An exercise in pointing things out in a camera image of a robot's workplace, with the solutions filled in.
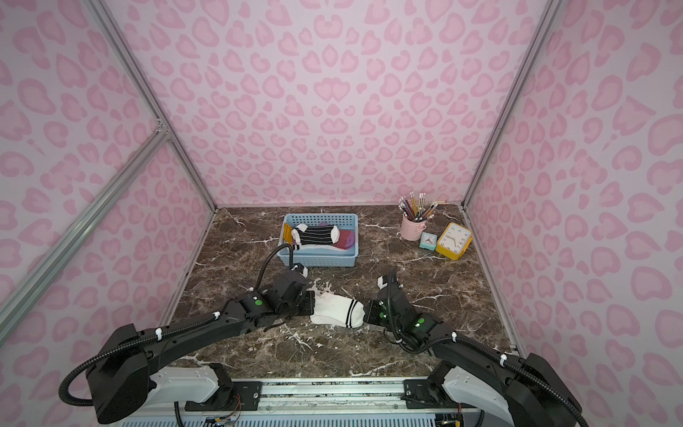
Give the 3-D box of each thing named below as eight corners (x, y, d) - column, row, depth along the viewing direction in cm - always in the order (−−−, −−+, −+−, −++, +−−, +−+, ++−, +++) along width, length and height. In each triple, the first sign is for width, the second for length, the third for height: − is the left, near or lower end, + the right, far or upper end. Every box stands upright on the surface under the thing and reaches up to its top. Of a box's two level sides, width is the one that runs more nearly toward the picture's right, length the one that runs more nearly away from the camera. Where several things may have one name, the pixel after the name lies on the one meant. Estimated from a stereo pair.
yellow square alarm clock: (432, 249, 107) (434, 244, 104) (446, 226, 115) (448, 221, 112) (461, 263, 103) (463, 258, 100) (473, 238, 110) (475, 233, 108)
